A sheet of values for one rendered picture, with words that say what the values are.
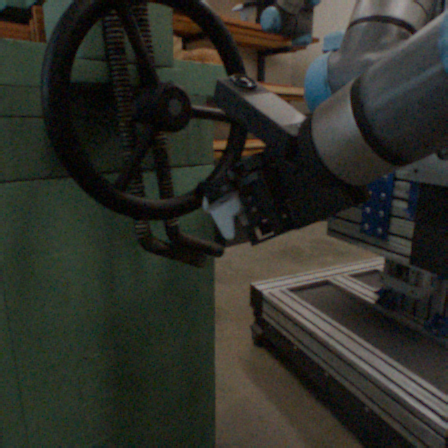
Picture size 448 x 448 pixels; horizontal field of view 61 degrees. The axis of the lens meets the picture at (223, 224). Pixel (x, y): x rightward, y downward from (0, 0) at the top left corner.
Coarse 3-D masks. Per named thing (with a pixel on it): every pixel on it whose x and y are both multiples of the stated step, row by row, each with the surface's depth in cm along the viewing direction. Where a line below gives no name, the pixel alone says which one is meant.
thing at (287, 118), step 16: (224, 80) 37; (240, 80) 37; (224, 96) 37; (240, 96) 35; (256, 96) 36; (272, 96) 37; (240, 112) 36; (256, 112) 34; (272, 112) 34; (288, 112) 35; (256, 128) 35; (272, 128) 33; (288, 128) 33; (272, 144) 34; (288, 144) 33
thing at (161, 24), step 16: (48, 0) 54; (64, 0) 49; (48, 16) 55; (160, 16) 54; (48, 32) 56; (96, 32) 49; (160, 32) 54; (80, 48) 48; (96, 48) 49; (128, 48) 52; (160, 48) 55; (160, 64) 55
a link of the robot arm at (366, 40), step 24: (360, 0) 38; (384, 0) 36; (408, 0) 36; (432, 0) 37; (360, 24) 37; (384, 24) 36; (408, 24) 36; (360, 48) 36; (384, 48) 35; (312, 72) 40; (336, 72) 38; (360, 72) 36; (312, 96) 40
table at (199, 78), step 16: (0, 48) 50; (16, 48) 52; (32, 48) 53; (0, 64) 51; (16, 64) 52; (32, 64) 53; (80, 64) 48; (96, 64) 49; (128, 64) 52; (176, 64) 67; (192, 64) 69; (208, 64) 72; (0, 80) 51; (16, 80) 52; (32, 80) 54; (80, 80) 49; (96, 80) 50; (160, 80) 56; (176, 80) 57; (192, 80) 70; (208, 80) 72; (208, 96) 73
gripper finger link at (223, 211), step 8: (232, 192) 40; (224, 200) 43; (232, 200) 41; (240, 200) 40; (208, 208) 45; (216, 208) 44; (224, 208) 43; (232, 208) 41; (240, 208) 40; (216, 216) 44; (224, 216) 43; (232, 216) 42; (224, 224) 43; (232, 224) 42; (224, 232) 44; (232, 232) 43
